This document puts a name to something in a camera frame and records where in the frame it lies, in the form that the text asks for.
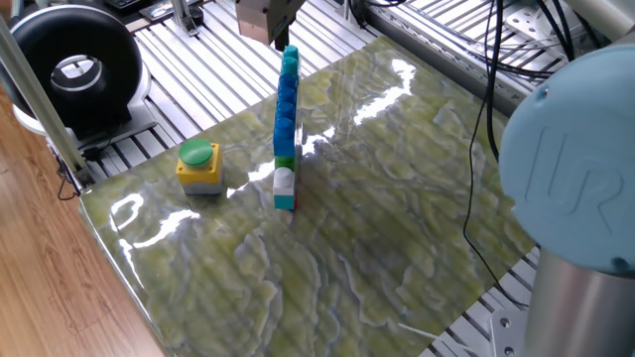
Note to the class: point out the green marble pattern mat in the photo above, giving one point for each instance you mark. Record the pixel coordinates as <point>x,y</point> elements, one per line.
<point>372,198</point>

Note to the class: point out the blue studded toy block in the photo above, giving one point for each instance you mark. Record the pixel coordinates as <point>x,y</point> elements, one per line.
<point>284,141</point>

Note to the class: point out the aluminium frame post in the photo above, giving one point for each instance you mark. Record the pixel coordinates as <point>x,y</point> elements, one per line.
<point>39,104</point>

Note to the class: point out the green toy block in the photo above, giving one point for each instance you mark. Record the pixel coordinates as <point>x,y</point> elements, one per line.
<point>284,162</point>

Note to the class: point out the black keyboard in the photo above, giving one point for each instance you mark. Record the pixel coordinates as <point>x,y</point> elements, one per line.
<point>121,4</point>

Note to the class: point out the teal studded toy block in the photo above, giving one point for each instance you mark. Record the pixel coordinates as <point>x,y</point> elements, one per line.
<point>290,64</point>

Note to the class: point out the yellow box green push button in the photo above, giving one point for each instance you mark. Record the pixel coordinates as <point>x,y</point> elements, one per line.
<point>199,168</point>

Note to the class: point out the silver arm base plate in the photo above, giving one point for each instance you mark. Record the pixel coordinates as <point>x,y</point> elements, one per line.
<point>508,332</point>

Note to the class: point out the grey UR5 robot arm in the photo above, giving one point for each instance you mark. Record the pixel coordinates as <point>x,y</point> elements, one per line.
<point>570,163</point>

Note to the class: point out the silver mounting plate with post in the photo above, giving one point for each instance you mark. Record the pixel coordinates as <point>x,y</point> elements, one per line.
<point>531,25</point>

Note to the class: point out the silver Schunk gripper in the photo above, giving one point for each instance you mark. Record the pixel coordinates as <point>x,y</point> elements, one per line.
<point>258,17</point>

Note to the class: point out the white toy block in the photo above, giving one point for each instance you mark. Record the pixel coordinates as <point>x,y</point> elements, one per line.
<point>284,184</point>

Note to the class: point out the silver camera stand post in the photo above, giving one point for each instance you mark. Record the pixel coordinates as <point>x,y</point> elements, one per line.
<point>184,17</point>

